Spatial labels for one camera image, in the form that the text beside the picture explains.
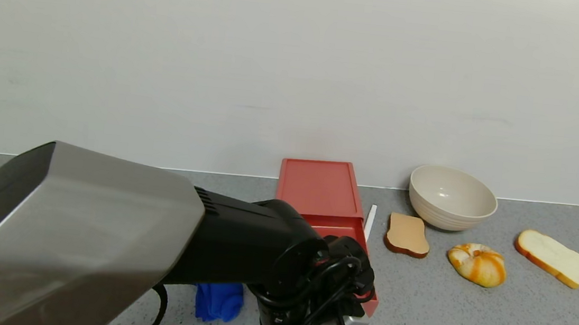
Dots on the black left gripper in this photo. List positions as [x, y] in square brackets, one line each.
[335, 310]

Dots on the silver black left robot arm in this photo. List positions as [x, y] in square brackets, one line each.
[76, 227]

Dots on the white marker pen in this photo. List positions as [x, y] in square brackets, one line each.
[370, 218]

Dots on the brown toast slice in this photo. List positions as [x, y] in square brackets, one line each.
[407, 235]

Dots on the blue crumpled cloth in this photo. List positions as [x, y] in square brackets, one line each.
[220, 302]

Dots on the orange striped bread roll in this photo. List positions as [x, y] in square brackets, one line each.
[477, 265]

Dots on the beige ribbed bowl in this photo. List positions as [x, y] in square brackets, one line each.
[450, 204]

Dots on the white bread slice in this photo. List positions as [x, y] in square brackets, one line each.
[551, 258]

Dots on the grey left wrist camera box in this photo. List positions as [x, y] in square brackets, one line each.
[354, 324]

